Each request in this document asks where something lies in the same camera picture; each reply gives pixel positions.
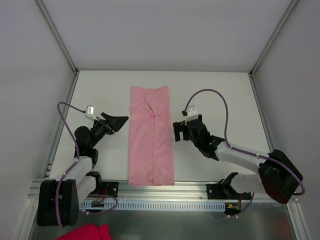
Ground red t-shirt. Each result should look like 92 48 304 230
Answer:
57 223 112 240

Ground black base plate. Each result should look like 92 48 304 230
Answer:
94 180 120 198
206 183 252 200

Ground aluminium frame post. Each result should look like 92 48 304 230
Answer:
248 0 302 76
33 0 81 76

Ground aluminium mounting rail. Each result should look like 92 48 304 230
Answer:
27 178 301 203

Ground slotted white cable duct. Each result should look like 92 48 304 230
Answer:
79 199 226 212

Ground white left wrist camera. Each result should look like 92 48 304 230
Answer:
84 105 97 121

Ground pink t-shirt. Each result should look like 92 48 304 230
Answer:
128 86 175 187

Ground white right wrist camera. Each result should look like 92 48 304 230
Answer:
185 105 199 124

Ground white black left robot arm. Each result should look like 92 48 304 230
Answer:
36 112 129 228

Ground right aluminium frame post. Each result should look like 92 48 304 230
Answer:
248 0 302 76

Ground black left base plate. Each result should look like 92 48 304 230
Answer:
94 180 120 198

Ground left aluminium frame post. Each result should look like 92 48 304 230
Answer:
33 0 81 76

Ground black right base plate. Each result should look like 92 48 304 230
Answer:
206 183 252 200

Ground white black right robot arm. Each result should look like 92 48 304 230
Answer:
172 115 306 204

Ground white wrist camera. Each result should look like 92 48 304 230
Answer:
84 105 97 121
185 105 199 124

